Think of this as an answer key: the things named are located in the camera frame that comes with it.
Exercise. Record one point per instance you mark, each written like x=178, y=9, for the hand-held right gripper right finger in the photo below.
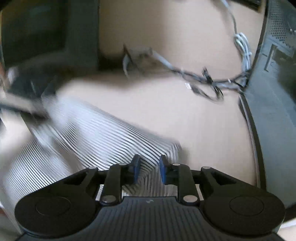
x=163, y=169

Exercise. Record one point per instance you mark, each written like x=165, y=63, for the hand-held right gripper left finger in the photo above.
x=136, y=168

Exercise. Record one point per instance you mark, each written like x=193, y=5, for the grey striped knit garment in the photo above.
x=92, y=139

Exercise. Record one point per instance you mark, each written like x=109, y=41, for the black keyboard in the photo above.
x=30, y=83

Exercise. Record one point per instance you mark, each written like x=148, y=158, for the black computer monitor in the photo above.
x=46, y=30

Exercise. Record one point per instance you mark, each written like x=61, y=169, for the white computer case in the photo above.
x=272, y=104

